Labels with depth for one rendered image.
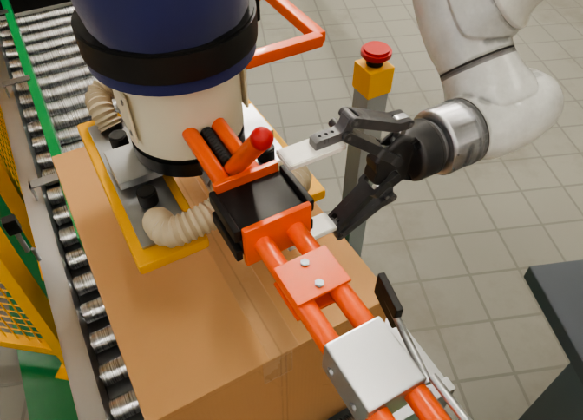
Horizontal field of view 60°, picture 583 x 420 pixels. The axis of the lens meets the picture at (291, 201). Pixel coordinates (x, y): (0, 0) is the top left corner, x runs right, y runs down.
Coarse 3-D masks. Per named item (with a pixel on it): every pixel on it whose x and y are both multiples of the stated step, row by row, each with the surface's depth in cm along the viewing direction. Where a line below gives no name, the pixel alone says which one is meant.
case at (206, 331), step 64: (64, 192) 95; (192, 192) 94; (128, 256) 84; (192, 256) 84; (128, 320) 76; (192, 320) 76; (256, 320) 76; (384, 320) 84; (192, 384) 69; (256, 384) 75; (320, 384) 89
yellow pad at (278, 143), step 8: (272, 128) 85; (272, 144) 78; (280, 144) 82; (264, 152) 77; (272, 152) 77; (256, 160) 79; (264, 160) 78; (272, 160) 78; (312, 176) 77; (312, 184) 76; (320, 184) 76; (312, 192) 75; (320, 192) 75
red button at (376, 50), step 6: (372, 42) 114; (378, 42) 114; (366, 48) 112; (372, 48) 112; (378, 48) 112; (384, 48) 112; (390, 48) 113; (360, 54) 113; (366, 54) 111; (372, 54) 110; (378, 54) 110; (384, 54) 111; (390, 54) 111; (366, 60) 112; (372, 60) 111; (378, 60) 111; (384, 60) 111; (372, 66) 114; (378, 66) 114
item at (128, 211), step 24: (96, 144) 81; (120, 144) 79; (96, 168) 78; (120, 192) 74; (144, 192) 71; (168, 192) 74; (120, 216) 72; (144, 240) 68; (192, 240) 69; (144, 264) 66
